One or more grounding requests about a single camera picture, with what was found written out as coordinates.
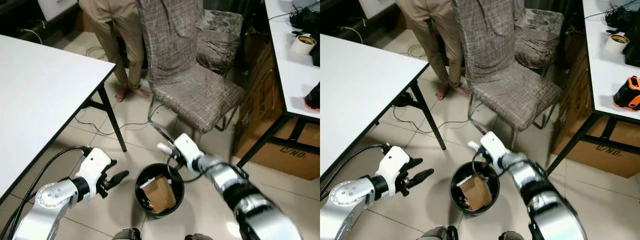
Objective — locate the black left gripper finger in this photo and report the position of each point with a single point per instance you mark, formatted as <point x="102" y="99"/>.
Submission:
<point x="422" y="176"/>
<point x="416" y="162"/>
<point x="113" y="164"/>
<point x="119" y="178"/>

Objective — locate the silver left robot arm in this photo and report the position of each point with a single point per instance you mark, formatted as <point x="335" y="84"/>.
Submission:
<point x="50" y="200"/>
<point x="350" y="200"/>

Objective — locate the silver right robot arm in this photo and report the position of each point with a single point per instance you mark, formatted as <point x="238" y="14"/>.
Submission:
<point x="250" y="200"/>
<point x="545" y="200"/>

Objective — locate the black round rubbish bin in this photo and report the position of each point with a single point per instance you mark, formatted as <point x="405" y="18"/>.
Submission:
<point x="142" y="192"/>
<point x="456" y="192"/>

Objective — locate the brown cardboard piece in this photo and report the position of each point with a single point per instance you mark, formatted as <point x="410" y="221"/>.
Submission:
<point x="160" y="195"/>
<point x="476" y="194"/>

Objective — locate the grey plaid fabric chair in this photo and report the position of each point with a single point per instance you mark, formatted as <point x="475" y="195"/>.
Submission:
<point x="195" y="95"/>
<point x="510" y="92"/>

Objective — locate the robot right leg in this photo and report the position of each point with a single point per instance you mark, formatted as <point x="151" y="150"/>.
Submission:
<point x="511" y="235"/>
<point x="199" y="236"/>

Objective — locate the white table with black legs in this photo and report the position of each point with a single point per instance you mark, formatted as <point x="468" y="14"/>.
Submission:
<point x="45" y="90"/>
<point x="360" y="85"/>

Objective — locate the brown wooden cabinet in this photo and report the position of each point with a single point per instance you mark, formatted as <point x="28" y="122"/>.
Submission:
<point x="260" y="90"/>
<point x="575" y="85"/>

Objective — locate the orange and black tool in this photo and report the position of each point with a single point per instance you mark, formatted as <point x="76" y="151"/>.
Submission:
<point x="314" y="97"/>
<point x="629" y="95"/>

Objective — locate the grey patterned cushioned chair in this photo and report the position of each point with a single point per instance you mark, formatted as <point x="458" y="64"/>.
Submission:
<point x="540" y="37"/>
<point x="220" y="40"/>

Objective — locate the person in khaki trousers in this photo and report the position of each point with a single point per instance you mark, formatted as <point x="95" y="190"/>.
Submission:
<point x="125" y="30"/>
<point x="440" y="30"/>

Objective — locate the black box device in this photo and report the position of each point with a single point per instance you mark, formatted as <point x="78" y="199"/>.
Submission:
<point x="634" y="50"/>
<point x="316" y="50"/>

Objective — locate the white flat board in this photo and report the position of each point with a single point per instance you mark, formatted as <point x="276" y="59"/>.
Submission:
<point x="55" y="7"/>
<point x="375" y="6"/>

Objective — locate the white tape roll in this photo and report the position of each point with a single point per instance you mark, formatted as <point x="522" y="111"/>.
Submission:
<point x="301" y="46"/>
<point x="615" y="46"/>

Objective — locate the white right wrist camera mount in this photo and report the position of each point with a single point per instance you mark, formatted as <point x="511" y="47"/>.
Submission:
<point x="187" y="147"/>
<point x="495" y="145"/>

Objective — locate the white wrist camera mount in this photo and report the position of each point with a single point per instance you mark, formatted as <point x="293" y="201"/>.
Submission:
<point x="395" y="162"/>
<point x="187" y="147"/>
<point x="495" y="145"/>
<point x="95" y="162"/>

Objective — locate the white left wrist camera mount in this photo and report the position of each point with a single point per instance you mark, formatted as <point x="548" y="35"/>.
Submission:
<point x="95" y="162"/>
<point x="395" y="162"/>

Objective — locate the white desk with black frame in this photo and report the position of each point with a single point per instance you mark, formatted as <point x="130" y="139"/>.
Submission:
<point x="295" y="75"/>
<point x="605" y="75"/>

